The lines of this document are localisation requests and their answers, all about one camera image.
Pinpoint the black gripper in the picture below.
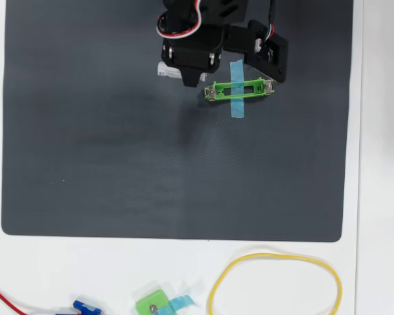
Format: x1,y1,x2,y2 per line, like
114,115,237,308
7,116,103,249
160,25,225,88

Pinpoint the white AA battery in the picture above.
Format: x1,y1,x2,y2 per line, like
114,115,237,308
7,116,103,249
156,61,208,82

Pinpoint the green battery holder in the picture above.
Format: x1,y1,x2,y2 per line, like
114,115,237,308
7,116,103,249
204,77,276,103

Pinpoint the blue masking tape strip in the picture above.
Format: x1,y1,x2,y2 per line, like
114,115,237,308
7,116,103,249
229,59,246,119

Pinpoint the dark grey mat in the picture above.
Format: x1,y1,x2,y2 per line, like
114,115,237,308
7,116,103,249
0,0,355,243

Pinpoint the yellow rubber band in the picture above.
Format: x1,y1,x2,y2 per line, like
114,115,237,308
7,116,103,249
208,251,343,315

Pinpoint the short blue tape piece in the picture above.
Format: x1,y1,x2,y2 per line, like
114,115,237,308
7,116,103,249
157,294,198,315

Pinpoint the small green printed block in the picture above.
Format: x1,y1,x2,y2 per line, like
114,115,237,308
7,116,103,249
135,288,178,315

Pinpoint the blue connector clip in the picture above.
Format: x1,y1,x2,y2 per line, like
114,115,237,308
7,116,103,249
72,299,102,315

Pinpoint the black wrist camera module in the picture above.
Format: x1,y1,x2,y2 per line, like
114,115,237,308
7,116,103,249
223,19,289,85

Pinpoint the black camera cable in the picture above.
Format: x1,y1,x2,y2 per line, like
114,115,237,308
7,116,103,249
265,0,276,43

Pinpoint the red wire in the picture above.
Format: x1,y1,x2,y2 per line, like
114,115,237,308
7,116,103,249
0,281,29,315

